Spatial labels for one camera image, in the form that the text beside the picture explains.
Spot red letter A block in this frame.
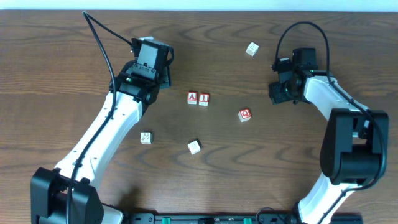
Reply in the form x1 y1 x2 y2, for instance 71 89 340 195
187 91 198 105

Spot red letter I block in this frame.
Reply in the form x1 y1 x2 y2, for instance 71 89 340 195
198 93 210 106

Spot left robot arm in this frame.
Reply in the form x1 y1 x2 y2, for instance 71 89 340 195
30 61 170 223

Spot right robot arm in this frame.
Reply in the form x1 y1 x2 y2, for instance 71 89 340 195
269 56 389 223

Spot red letter Q block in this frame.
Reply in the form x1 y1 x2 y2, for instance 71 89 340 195
238 108 252 122

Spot white block top right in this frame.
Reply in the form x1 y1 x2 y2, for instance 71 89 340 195
246 42 259 57

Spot white block picture face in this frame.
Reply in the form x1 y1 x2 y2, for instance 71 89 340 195
140 132 152 144

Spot plain white tilted block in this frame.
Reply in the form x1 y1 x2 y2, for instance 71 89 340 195
187 140 201 155

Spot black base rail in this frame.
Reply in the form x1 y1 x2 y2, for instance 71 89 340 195
123 213 290 224

